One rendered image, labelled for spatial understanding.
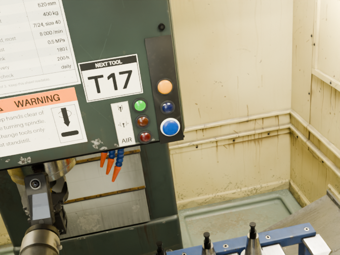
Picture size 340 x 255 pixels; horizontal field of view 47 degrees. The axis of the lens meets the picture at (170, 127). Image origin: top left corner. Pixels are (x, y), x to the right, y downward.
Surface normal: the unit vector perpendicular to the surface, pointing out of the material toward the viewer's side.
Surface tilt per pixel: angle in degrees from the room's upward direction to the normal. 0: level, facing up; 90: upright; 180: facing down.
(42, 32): 90
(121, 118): 90
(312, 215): 24
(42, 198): 64
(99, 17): 90
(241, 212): 0
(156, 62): 90
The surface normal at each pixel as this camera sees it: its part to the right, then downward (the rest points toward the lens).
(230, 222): -0.12, -0.89
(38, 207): 0.05, 0.00
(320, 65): -0.98, 0.18
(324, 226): -0.51, -0.73
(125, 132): 0.15, 0.43
